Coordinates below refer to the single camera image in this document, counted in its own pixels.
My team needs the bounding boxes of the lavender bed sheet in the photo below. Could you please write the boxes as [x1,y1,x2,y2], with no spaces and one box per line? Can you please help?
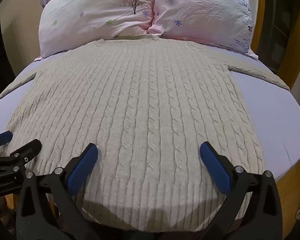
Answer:
[0,52,300,180]

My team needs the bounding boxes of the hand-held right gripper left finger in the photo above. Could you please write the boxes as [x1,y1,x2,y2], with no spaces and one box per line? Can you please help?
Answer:
[16,143,99,240]

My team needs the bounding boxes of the cream cable-knit sweater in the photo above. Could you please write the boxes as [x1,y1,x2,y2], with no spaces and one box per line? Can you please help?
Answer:
[0,35,290,233]

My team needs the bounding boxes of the wooden bed frame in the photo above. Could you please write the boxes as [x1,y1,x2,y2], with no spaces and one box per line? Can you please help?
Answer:
[255,0,300,240]

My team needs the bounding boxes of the pink floral tree-print pillow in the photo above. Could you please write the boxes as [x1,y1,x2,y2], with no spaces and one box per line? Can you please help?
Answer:
[39,0,157,58]

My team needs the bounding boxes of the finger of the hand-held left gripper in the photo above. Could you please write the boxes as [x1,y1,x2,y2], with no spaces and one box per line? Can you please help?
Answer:
[0,139,42,178]
[0,131,13,150]

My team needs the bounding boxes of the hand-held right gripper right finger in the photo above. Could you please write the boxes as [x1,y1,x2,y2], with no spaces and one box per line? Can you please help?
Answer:
[199,141,285,240]

